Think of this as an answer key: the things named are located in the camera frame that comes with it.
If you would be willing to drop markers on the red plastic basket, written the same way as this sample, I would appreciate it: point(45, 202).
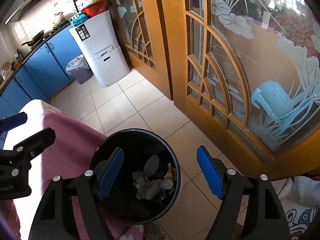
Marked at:
point(95, 8)

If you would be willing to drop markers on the wooden glass door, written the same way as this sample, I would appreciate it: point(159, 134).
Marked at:
point(209, 56)

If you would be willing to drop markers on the black frying pan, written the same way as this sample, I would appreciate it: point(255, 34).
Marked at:
point(35, 39)

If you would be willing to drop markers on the pink round tablecloth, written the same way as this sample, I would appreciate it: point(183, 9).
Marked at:
point(67, 205)

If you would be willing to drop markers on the white ceramic pot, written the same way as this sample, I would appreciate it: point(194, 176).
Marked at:
point(58, 18)

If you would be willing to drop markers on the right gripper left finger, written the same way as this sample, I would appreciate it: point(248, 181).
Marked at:
point(109, 172)

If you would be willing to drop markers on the blue kitchen cabinets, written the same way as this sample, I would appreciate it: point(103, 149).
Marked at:
point(42, 74)

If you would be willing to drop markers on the grey bin with bag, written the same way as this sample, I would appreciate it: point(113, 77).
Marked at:
point(79, 69)

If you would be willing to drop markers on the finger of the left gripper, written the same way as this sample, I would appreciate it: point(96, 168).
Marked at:
point(6, 124)

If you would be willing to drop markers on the blue plastic package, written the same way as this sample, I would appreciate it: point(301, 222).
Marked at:
point(77, 19)

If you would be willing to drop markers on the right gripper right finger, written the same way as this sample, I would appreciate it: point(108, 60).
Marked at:
point(210, 169)

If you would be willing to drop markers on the white tall storage cabinet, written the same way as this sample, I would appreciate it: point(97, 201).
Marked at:
point(98, 43)

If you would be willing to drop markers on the person's left hand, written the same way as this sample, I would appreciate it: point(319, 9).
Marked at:
point(9, 211)

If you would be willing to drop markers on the light blue plastic chair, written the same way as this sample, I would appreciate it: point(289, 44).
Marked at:
point(277, 104)

